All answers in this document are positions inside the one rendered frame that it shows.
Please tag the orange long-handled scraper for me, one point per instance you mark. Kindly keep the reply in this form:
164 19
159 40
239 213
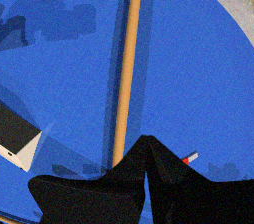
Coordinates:
128 58

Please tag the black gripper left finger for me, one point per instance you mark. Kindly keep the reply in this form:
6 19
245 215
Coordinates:
115 198

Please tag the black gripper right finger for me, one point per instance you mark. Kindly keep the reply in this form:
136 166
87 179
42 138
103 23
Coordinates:
180 195

